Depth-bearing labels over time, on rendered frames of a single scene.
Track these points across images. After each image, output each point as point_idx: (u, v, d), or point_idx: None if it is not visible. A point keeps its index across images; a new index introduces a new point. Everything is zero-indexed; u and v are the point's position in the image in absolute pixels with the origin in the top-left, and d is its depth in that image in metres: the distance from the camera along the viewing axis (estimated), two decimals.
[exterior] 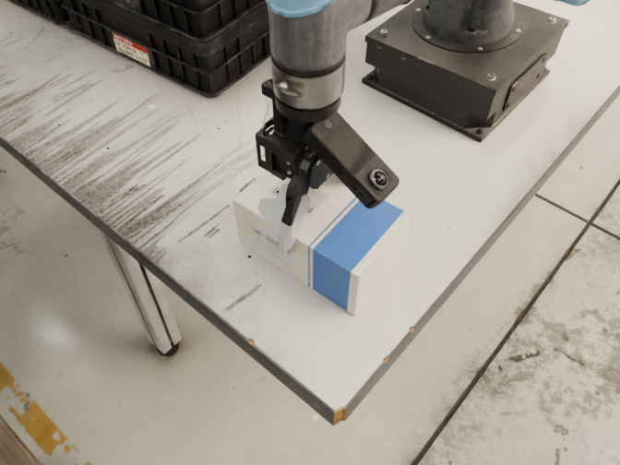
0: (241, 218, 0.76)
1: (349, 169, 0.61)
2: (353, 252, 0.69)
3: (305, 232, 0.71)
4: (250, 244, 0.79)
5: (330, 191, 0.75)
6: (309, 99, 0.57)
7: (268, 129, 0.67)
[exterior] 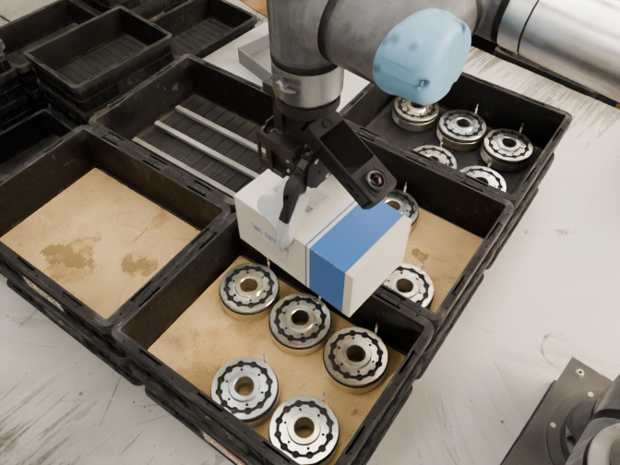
0: (242, 214, 0.76)
1: (345, 169, 0.61)
2: (350, 253, 0.69)
3: (304, 231, 0.71)
4: (250, 241, 0.80)
5: (331, 191, 0.75)
6: (306, 97, 0.57)
7: (269, 126, 0.67)
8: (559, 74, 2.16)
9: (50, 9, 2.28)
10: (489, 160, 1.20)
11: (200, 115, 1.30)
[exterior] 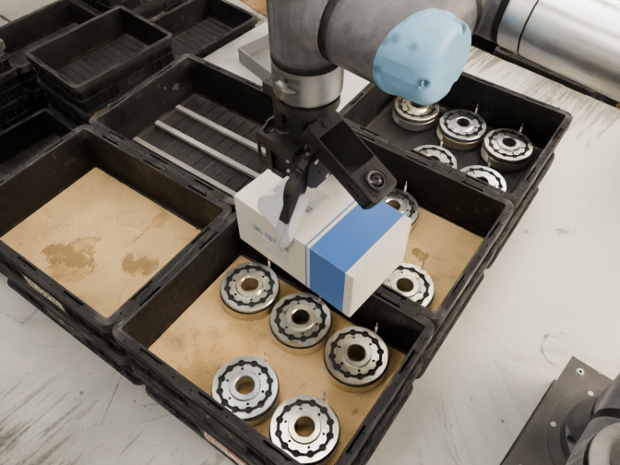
0: (242, 214, 0.76)
1: (345, 169, 0.61)
2: (350, 253, 0.69)
3: (304, 231, 0.71)
4: (250, 241, 0.80)
5: (331, 191, 0.75)
6: (306, 97, 0.57)
7: (269, 127, 0.67)
8: (559, 74, 2.16)
9: (50, 9, 2.28)
10: (489, 160, 1.20)
11: (200, 115, 1.30)
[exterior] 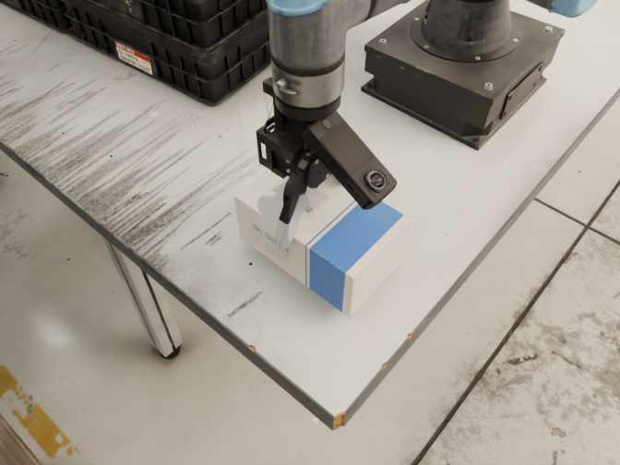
0: (242, 214, 0.76)
1: (346, 169, 0.61)
2: (350, 253, 0.69)
3: (304, 231, 0.71)
4: (250, 241, 0.80)
5: (331, 191, 0.75)
6: (307, 97, 0.57)
7: (269, 127, 0.67)
8: None
9: None
10: None
11: None
